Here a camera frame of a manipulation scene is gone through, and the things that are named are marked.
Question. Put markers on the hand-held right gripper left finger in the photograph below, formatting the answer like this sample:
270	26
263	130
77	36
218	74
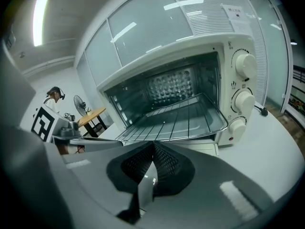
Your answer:
90	173

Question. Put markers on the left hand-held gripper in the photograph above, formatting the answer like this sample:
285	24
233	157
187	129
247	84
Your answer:
43	124

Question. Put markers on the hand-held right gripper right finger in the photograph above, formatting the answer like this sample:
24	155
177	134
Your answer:
209	182

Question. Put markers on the white toaster oven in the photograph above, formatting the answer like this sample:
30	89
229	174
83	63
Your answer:
166	54

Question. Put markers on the round wooden table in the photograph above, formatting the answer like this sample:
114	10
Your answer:
95	112

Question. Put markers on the small white flower pot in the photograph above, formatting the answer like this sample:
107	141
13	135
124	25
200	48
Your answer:
88	110

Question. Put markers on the black floor fan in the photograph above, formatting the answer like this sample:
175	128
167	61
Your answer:
79	104

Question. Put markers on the white display shelf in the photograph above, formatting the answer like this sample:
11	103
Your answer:
297	92

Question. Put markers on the long ceiling light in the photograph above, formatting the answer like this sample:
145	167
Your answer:
40	20

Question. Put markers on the white printed notice sheet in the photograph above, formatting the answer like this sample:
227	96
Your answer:
241	25

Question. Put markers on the white notice sheet with icon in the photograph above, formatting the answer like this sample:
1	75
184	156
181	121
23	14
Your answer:
234	12

